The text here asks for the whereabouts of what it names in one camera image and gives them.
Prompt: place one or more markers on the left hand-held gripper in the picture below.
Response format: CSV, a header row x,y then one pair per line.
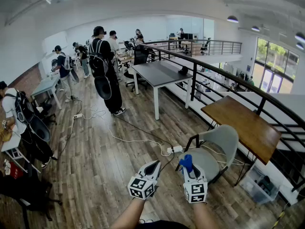
x,y
143,187

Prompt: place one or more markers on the glass entrance doors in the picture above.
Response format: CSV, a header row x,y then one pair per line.
x,y
274,65

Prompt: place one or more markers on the person's black shirt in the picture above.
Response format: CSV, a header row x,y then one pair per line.
x,y
162,225

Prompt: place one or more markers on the red box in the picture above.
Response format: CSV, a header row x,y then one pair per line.
x,y
17,173

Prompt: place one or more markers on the white power strip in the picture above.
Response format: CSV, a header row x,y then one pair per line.
x,y
175,149
78,116

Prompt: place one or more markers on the yellow black striped tape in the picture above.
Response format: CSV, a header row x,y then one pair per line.
x,y
280,216

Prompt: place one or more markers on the pale grey table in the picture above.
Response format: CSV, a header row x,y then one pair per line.
x,y
46,85

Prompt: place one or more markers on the dark grey table white legs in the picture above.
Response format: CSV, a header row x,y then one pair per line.
x,y
157,74

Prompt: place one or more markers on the small black device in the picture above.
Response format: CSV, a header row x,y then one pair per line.
x,y
183,70

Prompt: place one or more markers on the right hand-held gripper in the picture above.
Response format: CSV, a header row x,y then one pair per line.
x,y
196,192

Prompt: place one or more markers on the white desk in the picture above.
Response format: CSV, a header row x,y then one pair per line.
x,y
10,142

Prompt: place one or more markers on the clear plastic storage box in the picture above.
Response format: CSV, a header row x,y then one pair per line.
x,y
257,190

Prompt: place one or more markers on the person's left forearm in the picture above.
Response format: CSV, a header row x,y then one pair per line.
x,y
129,213

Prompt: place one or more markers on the person's right forearm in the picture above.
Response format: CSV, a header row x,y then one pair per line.
x,y
202,216

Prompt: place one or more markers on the grey shell chair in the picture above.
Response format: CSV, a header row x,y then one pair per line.
x,y
224,139

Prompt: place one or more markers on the round pendant lamp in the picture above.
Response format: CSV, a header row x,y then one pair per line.
x,y
299,46
232,19
300,37
255,28

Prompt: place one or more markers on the brown wooden table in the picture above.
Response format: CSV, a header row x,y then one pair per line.
x,y
238,123

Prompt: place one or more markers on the black office chair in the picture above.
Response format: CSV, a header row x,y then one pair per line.
x,y
205,45
140,54

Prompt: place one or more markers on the blue cloth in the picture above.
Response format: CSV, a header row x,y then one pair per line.
x,y
186,161

